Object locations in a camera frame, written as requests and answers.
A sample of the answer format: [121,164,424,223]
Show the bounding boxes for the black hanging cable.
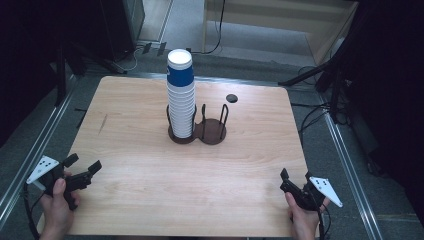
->
[190,0,227,56]

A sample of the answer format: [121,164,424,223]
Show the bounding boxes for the black floor cables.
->
[290,64,351,134]

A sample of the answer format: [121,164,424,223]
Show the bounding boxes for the person's right hand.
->
[285,192,331,234]

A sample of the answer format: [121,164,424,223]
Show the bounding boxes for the metal floor rail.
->
[0,75,78,231]
[319,96,384,240]

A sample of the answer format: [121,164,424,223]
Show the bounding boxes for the black cabinet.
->
[99,0,146,62]

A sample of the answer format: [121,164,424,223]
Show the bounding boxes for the stack of paper cups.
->
[166,79,197,140]

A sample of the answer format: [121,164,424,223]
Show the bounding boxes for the dark brown cup holder rack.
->
[165,103,230,146]

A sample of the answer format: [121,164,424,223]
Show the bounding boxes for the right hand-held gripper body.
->
[279,176,344,212]

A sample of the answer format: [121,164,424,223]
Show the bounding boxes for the black stand with legs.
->
[53,41,128,108]
[278,49,358,124]

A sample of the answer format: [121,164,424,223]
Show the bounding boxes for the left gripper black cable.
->
[22,182,46,240]

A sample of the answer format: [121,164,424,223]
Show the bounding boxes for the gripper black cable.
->
[22,182,46,240]
[316,204,333,240]

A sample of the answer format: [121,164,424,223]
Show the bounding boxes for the light wooden frame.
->
[201,0,360,66]

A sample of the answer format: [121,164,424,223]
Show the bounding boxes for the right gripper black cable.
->
[316,204,333,240]

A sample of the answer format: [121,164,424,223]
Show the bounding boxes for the white floor cable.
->
[122,45,148,73]

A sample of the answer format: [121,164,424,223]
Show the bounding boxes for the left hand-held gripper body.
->
[26,155,93,211]

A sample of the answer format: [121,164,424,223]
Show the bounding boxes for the person's left hand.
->
[39,178,81,234]

